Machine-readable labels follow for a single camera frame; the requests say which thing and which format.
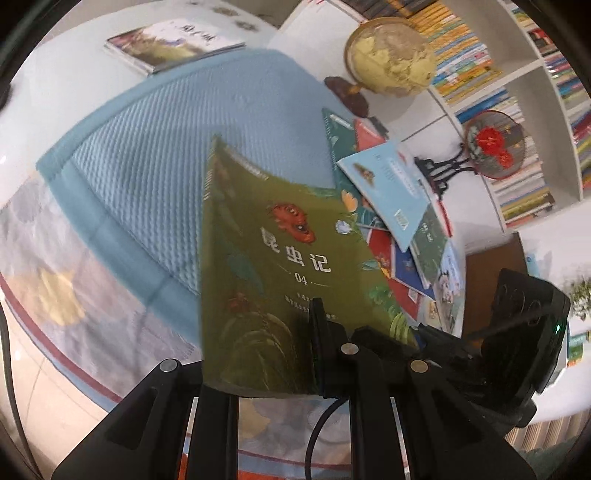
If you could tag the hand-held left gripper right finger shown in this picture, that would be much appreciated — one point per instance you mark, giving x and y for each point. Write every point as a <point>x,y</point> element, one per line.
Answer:
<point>323,360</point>

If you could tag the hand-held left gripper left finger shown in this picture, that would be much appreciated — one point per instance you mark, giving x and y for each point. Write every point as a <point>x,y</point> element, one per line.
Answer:
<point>217,415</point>

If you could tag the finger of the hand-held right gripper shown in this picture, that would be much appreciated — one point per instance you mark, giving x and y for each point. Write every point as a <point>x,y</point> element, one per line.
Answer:
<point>392,339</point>

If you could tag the green insect cover book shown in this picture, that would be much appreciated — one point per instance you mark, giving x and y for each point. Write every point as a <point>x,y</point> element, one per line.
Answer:
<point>277,258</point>

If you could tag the stack of sorted books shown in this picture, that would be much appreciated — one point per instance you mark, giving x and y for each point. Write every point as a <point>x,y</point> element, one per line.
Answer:
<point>175,55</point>

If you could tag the person's right forearm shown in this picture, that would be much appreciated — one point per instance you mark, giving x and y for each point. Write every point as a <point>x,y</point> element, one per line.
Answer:
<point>549,466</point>

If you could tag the row of dark shelved books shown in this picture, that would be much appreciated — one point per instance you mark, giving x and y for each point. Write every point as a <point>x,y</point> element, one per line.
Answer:
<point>392,9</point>

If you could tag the brown wooden furniture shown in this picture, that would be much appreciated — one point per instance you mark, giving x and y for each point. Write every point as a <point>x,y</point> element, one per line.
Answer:
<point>494,286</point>

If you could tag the navy blue book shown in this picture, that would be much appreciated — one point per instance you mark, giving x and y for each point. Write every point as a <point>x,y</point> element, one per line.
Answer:
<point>406,267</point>

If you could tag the potted plant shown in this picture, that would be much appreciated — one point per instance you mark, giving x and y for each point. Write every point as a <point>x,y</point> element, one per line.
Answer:
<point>581,295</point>

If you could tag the light blue children cover book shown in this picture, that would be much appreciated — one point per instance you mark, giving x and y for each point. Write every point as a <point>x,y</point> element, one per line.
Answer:
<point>448,277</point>

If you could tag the beige slatted panel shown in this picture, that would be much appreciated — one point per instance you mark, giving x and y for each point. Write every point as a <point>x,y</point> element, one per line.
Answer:
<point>554,429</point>

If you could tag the light blue box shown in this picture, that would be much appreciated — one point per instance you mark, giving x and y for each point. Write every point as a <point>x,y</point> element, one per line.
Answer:
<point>540,264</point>

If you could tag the red treasure chest book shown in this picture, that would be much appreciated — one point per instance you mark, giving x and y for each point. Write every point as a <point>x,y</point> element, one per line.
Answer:
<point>381,247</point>

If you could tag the dark green book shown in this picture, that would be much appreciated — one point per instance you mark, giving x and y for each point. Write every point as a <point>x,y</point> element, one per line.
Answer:
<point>427,240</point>

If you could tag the red tassel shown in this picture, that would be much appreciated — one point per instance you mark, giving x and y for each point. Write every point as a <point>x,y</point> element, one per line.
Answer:
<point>444,217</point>

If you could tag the pale back cover book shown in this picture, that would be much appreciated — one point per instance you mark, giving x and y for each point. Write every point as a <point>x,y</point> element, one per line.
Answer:
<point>388,189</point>

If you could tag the salmon red figure cover book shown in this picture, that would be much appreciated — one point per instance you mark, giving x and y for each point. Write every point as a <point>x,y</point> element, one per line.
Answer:
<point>367,136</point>

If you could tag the teal flower cover book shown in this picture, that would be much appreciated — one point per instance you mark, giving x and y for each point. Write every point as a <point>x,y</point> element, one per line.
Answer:
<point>339,138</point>

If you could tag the embroidered fan on black stand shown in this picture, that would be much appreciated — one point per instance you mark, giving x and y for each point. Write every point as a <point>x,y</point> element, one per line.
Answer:
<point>494,143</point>

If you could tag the white bookshelf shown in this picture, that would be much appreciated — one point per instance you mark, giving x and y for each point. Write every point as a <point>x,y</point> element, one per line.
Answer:
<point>535,106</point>

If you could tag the light blue quilted mat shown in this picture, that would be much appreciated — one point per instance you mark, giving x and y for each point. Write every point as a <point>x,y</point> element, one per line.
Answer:
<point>138,152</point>

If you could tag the yellow globe on wooden base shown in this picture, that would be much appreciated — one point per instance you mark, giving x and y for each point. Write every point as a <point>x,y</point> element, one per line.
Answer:
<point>392,55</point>

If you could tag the landscape cover book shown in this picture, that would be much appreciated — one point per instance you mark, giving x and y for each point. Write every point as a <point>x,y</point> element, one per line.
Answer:
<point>175,39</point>

